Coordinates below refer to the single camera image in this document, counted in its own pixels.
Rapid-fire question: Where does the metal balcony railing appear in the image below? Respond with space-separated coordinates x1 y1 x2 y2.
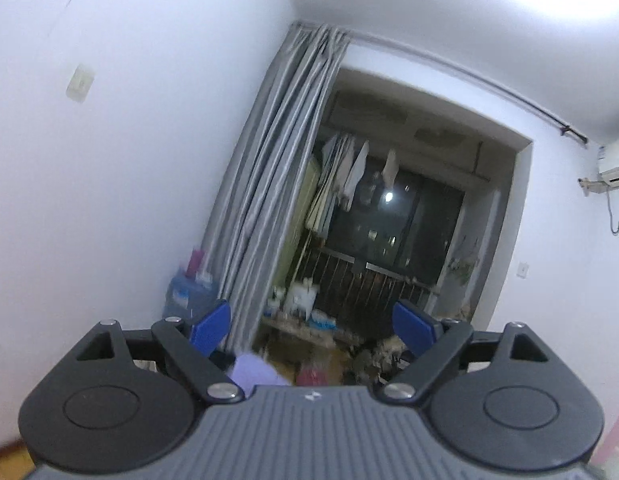
293 247 441 332

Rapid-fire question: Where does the blue water jug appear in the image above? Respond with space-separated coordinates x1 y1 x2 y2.
164 270 221 330

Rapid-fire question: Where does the pink bottle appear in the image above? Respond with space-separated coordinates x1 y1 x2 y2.
186 247 208 279

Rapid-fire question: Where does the pink plastic bag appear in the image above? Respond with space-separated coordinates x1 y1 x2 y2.
296 364 331 387

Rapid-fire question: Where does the hanging white shirt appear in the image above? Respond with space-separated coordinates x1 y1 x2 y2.
334 132 371 212

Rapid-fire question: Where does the hanging beige cloth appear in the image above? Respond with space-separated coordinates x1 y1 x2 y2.
381 148 401 187

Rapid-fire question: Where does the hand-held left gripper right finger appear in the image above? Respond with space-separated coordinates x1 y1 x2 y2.
377 300 549 406

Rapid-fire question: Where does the white jug on balcony shelf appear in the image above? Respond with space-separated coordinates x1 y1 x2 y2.
288 282 318 319

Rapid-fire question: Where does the wall switch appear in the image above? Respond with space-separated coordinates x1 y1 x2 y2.
66 63 95 104

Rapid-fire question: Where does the cluttered table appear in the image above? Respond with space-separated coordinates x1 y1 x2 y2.
260 311 341 350

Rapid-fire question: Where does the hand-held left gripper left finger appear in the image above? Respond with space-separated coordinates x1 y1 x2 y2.
76 300 244 406

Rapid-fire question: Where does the grey striped curtain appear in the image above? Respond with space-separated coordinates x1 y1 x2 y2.
204 22 351 357

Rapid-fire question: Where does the curtain rod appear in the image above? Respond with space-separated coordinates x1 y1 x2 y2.
295 20 588 146

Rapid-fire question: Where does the hanging striped garment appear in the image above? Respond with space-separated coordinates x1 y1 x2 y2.
304 132 341 235

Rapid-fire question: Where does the air conditioner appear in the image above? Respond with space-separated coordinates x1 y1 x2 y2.
596 141 619 184

